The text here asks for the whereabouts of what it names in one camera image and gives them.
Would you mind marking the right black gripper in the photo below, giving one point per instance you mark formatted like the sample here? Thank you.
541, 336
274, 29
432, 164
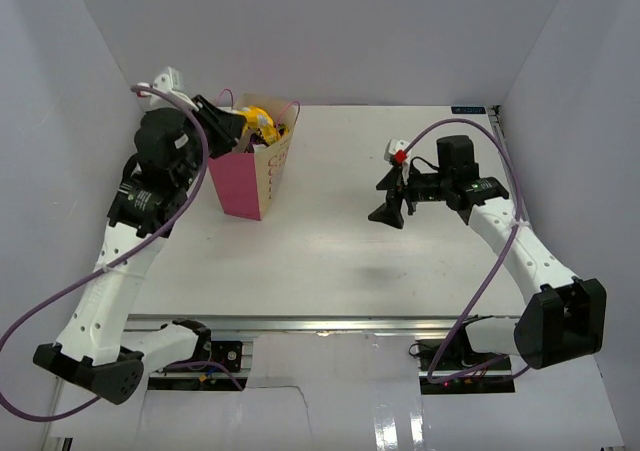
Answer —
389, 213

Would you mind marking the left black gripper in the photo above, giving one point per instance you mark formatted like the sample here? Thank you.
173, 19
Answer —
226, 125

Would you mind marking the yellow candy bar pack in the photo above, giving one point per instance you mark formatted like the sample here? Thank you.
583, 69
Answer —
257, 118

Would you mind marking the pink beige paper bag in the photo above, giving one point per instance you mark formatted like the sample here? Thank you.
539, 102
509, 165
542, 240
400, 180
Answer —
246, 183

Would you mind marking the purple snack chip bag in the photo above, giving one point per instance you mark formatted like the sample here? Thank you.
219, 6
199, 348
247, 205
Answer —
254, 141

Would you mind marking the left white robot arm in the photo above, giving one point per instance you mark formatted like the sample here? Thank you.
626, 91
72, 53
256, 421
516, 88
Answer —
157, 181

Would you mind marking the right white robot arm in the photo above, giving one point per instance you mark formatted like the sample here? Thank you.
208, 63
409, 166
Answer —
564, 314

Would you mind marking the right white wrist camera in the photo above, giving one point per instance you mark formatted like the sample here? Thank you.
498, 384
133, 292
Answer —
397, 155

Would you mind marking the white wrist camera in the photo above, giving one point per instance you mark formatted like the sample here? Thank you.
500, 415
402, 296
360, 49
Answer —
397, 155
170, 82

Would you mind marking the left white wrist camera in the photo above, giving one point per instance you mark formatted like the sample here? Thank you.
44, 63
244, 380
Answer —
170, 82

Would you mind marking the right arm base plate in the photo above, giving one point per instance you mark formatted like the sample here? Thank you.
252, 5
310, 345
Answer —
456, 365

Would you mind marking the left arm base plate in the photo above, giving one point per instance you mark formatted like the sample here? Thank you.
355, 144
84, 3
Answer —
222, 369

